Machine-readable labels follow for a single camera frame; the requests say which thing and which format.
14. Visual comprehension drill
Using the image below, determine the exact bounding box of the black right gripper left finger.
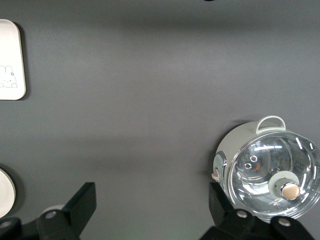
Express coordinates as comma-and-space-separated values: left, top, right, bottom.
0, 181, 97, 240

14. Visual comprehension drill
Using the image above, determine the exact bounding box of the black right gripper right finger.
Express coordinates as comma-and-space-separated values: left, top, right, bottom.
199, 181, 316, 240

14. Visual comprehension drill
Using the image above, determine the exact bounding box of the beige round plate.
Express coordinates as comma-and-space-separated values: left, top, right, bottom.
0, 167, 17, 219

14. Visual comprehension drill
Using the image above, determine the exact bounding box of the glass pot lid with knob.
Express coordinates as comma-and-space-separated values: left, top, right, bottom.
227, 130, 320, 221

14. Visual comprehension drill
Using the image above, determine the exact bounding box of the beige rectangular rabbit print tray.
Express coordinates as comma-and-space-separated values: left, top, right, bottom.
0, 19, 27, 101

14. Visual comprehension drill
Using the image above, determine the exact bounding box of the pale green electric cooking pot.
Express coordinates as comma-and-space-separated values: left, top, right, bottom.
211, 114, 320, 225

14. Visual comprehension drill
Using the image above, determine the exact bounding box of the dark grey table cloth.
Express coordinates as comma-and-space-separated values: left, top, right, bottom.
0, 0, 320, 240

